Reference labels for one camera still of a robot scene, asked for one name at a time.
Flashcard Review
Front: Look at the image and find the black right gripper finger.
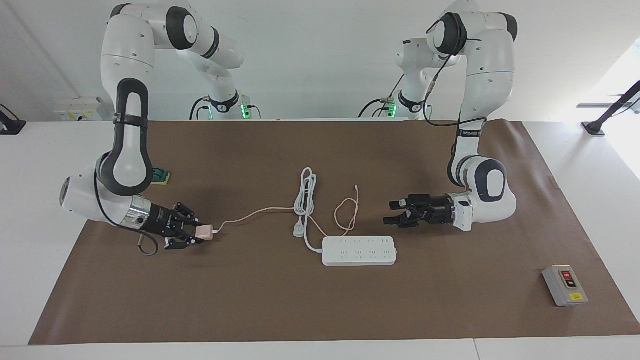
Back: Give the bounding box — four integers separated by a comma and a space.
164, 232, 206, 251
172, 202, 202, 226

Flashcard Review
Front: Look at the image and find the pink charging cable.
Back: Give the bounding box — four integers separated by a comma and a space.
212, 185, 360, 238

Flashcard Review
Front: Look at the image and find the white power strip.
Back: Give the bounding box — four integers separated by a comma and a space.
321, 236, 398, 267

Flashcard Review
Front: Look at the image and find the brown paper mat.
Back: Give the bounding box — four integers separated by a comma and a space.
28, 120, 640, 346

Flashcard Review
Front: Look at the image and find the white box with yellow labels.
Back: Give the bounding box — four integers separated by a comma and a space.
54, 96, 106, 122

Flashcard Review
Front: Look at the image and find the black metal stand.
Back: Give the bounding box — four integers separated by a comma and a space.
581, 80, 640, 137

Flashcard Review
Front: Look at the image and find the white power strip cord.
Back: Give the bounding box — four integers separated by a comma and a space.
292, 167, 325, 254

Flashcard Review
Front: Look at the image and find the black left arm base cable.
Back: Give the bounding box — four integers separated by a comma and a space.
357, 75, 407, 119

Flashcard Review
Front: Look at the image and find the black arm base cable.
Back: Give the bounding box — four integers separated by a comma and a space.
357, 75, 407, 119
189, 96, 208, 121

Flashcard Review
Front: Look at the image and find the black right arm base cable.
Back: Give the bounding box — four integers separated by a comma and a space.
189, 96, 208, 121

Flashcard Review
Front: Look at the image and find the grey push button switch box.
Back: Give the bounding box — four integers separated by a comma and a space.
542, 264, 589, 307

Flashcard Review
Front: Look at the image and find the black clamp mount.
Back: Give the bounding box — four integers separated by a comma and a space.
0, 104, 27, 136

